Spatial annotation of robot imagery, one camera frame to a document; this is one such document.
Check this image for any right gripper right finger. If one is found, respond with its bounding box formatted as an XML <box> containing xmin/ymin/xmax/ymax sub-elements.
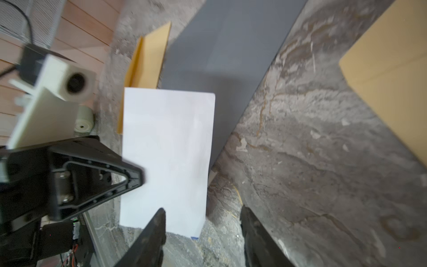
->
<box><xmin>240</xmin><ymin>206</ymin><xmax>294</xmax><ymax>267</ymax></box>

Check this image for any grey envelope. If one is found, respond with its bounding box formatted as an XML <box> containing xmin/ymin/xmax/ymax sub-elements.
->
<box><xmin>161</xmin><ymin>0</ymin><xmax>305</xmax><ymax>163</ymax></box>

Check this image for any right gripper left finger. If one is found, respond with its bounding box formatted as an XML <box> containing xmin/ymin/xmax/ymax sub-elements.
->
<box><xmin>115</xmin><ymin>208</ymin><xmax>166</xmax><ymax>267</ymax></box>

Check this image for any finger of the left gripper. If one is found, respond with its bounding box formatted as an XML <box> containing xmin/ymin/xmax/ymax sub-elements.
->
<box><xmin>47</xmin><ymin>136</ymin><xmax>145</xmax><ymax>221</ymax></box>

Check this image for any yellow envelope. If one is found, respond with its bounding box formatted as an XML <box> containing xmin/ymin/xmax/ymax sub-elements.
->
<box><xmin>116</xmin><ymin>21</ymin><xmax>172</xmax><ymax>135</ymax></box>
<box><xmin>339</xmin><ymin>1</ymin><xmax>427</xmax><ymax>164</ymax></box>

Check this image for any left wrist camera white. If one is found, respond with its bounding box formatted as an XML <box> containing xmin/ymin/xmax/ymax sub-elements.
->
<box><xmin>7</xmin><ymin>55</ymin><xmax>96</xmax><ymax>149</ymax></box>

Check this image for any green tape dispenser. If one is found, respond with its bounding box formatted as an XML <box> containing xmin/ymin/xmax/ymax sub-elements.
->
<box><xmin>74</xmin><ymin>105</ymin><xmax>95</xmax><ymax>134</ymax></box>

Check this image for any blue bordered letter paper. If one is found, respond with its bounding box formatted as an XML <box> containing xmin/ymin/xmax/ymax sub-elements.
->
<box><xmin>120</xmin><ymin>87</ymin><xmax>215</xmax><ymax>238</ymax></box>

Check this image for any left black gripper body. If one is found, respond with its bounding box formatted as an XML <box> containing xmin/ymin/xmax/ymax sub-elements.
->
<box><xmin>1</xmin><ymin>146</ymin><xmax>57</xmax><ymax>234</ymax></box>

